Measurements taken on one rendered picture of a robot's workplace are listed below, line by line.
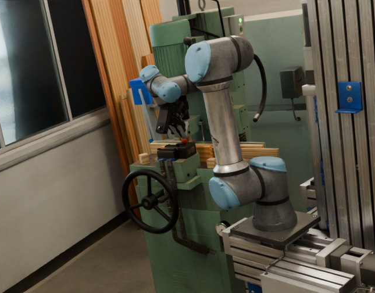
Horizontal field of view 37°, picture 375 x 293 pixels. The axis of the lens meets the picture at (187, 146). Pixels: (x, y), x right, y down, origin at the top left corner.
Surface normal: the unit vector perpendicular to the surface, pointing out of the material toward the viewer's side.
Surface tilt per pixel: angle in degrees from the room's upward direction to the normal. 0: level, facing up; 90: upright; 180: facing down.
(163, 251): 90
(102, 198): 90
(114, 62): 87
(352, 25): 90
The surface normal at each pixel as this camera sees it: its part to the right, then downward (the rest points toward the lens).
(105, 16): 0.83, -0.04
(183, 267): -0.54, 0.30
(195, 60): -0.88, 0.13
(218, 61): 0.45, 0.07
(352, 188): -0.70, 0.29
